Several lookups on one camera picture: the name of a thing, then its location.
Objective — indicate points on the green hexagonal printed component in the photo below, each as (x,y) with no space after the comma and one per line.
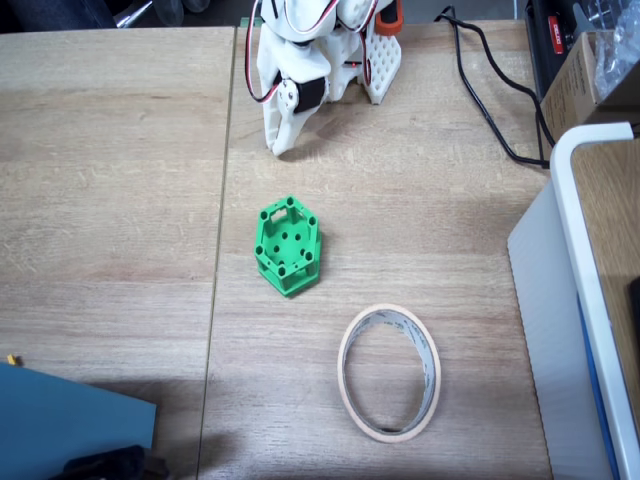
(287,240)

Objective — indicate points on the white shelf riser wooden top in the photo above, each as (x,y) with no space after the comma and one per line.
(575,210)

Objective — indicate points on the clear plastic bag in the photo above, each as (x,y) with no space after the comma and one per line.
(617,55)

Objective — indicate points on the blue-grey box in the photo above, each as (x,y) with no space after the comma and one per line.
(60,425)

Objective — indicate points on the white corrugated panel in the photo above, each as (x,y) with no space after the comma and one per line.
(545,325)

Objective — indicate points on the black object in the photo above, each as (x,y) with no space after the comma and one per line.
(115,465)

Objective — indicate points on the black device red label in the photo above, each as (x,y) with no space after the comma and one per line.
(542,55)

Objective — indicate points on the beige tape roll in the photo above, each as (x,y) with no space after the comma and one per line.
(342,385)

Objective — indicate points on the shiny metal bar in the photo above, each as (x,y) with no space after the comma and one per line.
(132,14)

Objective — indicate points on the green terminal block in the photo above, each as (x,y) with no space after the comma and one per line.
(247,21)

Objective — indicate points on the dark blue fabric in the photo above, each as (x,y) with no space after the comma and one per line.
(55,12)

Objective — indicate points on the orange clamp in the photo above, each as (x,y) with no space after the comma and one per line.
(389,22)

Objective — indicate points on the small yellow piece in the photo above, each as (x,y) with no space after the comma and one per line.
(13,359)

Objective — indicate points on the brown cardboard box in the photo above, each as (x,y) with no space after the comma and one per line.
(567,95)

